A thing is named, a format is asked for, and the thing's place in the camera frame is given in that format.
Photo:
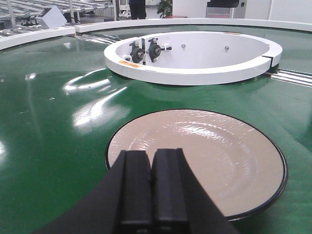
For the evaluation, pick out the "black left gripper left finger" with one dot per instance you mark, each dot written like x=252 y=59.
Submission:
x=120 y=204

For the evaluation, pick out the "green potted plant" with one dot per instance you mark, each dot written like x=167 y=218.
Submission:
x=164 y=8

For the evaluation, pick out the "white control box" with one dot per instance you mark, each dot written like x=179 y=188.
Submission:
x=51 y=17

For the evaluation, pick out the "beige plate black rim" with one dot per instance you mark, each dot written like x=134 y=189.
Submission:
x=243 y=171

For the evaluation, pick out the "black bearing block right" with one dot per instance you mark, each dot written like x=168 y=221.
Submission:
x=155 y=50

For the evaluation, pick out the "white outer conveyor rim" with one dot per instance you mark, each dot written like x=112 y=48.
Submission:
x=19 y=39

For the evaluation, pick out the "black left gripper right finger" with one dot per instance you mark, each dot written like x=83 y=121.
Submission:
x=180 y=204

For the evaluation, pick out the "metal roller rack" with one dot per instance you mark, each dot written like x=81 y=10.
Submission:
x=19 y=16

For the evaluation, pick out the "black bearing block left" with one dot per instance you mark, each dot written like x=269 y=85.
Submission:
x=137 y=53

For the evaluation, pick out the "black bearing block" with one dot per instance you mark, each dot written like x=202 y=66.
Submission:
x=155 y=50
x=137 y=53

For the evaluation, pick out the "steel conveyor rollers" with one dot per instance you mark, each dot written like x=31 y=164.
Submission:
x=289 y=76

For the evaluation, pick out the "person in dark clothes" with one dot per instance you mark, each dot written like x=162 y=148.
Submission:
x=137 y=9

